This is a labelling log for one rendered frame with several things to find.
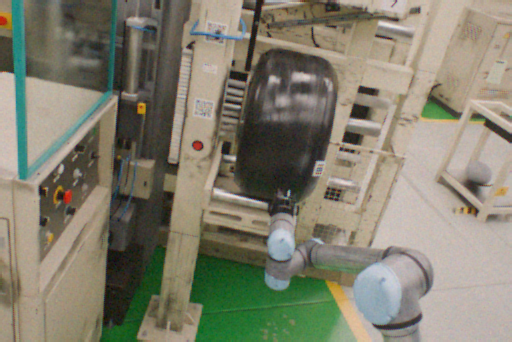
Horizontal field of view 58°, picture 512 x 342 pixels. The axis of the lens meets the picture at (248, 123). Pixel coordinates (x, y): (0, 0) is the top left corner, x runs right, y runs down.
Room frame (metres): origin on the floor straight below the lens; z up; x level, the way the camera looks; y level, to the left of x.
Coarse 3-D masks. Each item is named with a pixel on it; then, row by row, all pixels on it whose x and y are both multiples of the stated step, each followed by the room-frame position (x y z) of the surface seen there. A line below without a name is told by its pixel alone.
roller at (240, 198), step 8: (216, 192) 1.47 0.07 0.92; (224, 192) 1.47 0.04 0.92; (232, 192) 1.48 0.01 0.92; (240, 192) 1.49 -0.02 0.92; (224, 200) 1.47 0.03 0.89; (232, 200) 1.46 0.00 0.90; (240, 200) 1.46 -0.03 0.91; (248, 200) 1.47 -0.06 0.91; (256, 200) 1.47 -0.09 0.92; (264, 200) 1.47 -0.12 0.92; (264, 208) 1.46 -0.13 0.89; (296, 208) 1.47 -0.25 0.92
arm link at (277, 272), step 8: (296, 256) 1.09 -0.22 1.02; (272, 264) 1.03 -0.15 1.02; (280, 264) 1.03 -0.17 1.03; (288, 264) 1.04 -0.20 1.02; (296, 264) 1.07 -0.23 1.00; (304, 264) 1.08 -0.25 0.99; (272, 272) 1.03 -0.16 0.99; (280, 272) 1.02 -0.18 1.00; (288, 272) 1.04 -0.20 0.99; (296, 272) 1.06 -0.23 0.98; (272, 280) 1.02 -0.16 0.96; (280, 280) 1.02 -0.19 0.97; (288, 280) 1.04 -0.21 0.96; (272, 288) 1.02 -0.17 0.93; (280, 288) 1.02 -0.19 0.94
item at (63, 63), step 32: (32, 0) 0.91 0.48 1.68; (64, 0) 1.05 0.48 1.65; (96, 0) 1.24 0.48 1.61; (32, 32) 0.90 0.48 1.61; (64, 32) 1.05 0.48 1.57; (96, 32) 1.25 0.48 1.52; (32, 64) 0.90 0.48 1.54; (64, 64) 1.05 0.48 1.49; (96, 64) 1.26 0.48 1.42; (32, 96) 0.90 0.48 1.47; (64, 96) 1.05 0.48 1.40; (96, 96) 1.27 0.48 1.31; (32, 128) 0.89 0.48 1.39; (64, 128) 1.06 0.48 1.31; (32, 160) 0.89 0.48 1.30
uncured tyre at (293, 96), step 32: (288, 64) 1.54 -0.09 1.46; (320, 64) 1.58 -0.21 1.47; (256, 96) 1.43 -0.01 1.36; (288, 96) 1.42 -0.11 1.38; (320, 96) 1.44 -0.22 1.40; (256, 128) 1.36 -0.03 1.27; (288, 128) 1.36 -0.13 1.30; (320, 128) 1.37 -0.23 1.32; (256, 160) 1.34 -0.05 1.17; (288, 160) 1.33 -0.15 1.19; (320, 160) 1.36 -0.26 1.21; (256, 192) 1.39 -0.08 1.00
